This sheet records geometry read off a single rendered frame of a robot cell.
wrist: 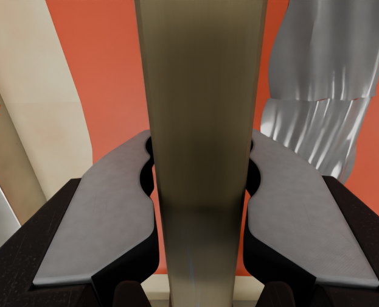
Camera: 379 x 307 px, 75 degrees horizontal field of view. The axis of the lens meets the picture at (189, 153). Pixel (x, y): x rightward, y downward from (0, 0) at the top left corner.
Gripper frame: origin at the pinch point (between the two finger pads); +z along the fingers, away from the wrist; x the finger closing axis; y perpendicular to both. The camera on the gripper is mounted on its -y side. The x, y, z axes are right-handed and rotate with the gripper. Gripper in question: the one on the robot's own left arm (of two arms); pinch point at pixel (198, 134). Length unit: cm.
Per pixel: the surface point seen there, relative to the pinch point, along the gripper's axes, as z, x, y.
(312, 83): 4.7, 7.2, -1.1
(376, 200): 5.4, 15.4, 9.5
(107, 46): 5.5, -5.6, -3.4
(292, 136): 5.0, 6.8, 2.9
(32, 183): 4.7, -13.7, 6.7
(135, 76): 5.4, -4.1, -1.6
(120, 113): 5.4, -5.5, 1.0
